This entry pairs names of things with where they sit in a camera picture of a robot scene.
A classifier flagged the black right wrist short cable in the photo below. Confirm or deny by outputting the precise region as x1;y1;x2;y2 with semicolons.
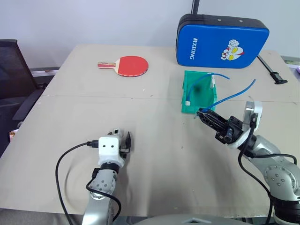
243;151;298;164

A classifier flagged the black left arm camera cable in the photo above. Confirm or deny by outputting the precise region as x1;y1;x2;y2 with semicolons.
55;140;99;225

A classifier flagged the green plastic bin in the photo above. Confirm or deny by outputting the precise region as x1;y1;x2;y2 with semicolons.
180;70;218;114

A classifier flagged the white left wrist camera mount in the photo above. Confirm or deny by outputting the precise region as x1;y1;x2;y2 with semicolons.
97;135;125;168

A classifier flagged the red table tennis paddle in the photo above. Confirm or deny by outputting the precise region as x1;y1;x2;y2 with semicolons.
97;55;150;77

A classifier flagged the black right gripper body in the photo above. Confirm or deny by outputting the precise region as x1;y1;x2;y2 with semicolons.
215;115;246;145

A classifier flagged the blue RXIONG kick pad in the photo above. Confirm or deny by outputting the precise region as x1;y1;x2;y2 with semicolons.
175;13;270;69

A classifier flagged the black mesh office chair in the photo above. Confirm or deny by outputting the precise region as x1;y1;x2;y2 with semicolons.
0;39;48;157

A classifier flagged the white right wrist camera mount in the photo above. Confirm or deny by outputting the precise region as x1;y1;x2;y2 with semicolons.
225;100;263;150

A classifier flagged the black wrist short cable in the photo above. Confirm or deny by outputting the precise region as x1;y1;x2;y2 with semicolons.
243;151;298;164
85;167;122;223

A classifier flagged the blue cable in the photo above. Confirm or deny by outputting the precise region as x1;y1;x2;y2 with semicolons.
186;72;231;103
201;79;257;112

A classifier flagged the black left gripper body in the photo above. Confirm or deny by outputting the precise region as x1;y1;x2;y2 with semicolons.
120;140;129;160

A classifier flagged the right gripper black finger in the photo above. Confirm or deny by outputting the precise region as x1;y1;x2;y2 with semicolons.
198;108;230;127
196;111;226;133

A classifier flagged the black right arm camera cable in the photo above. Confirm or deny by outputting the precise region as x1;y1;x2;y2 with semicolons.
238;113;275;225

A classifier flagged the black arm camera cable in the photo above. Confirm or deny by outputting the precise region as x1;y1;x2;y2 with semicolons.
238;113;275;225
55;140;99;225

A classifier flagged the black left wrist short cable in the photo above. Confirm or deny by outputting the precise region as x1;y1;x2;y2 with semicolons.
85;167;122;223

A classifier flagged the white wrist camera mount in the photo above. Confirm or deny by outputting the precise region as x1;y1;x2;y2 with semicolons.
97;135;125;168
225;100;263;150

